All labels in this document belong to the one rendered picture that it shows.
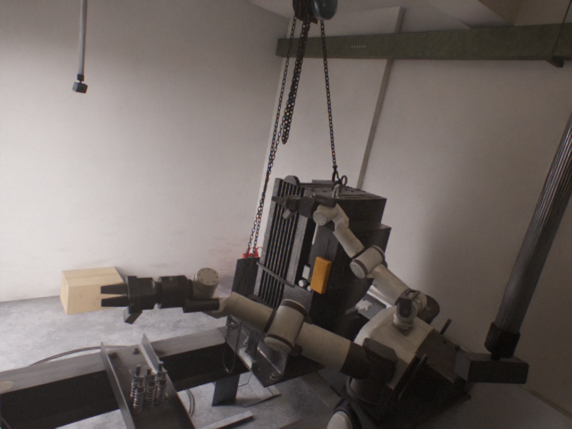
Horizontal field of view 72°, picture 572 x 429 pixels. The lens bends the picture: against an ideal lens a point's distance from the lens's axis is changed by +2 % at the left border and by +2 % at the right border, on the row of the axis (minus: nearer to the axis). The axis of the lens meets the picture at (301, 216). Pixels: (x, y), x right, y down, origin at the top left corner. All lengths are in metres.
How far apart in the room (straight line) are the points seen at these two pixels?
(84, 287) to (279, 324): 2.85
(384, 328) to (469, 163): 1.74
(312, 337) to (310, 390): 1.05
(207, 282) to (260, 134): 3.35
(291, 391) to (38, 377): 1.18
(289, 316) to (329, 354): 0.15
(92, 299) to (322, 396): 2.38
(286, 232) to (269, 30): 2.67
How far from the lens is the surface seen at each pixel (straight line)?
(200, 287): 1.13
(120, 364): 2.17
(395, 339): 1.28
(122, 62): 3.79
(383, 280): 1.56
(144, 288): 1.12
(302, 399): 2.24
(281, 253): 2.16
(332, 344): 1.14
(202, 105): 4.02
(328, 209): 1.59
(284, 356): 2.13
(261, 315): 1.13
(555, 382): 2.76
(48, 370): 2.19
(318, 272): 1.84
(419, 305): 1.31
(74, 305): 3.86
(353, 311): 2.45
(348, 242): 1.59
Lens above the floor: 1.95
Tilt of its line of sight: 14 degrees down
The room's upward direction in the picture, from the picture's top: 12 degrees clockwise
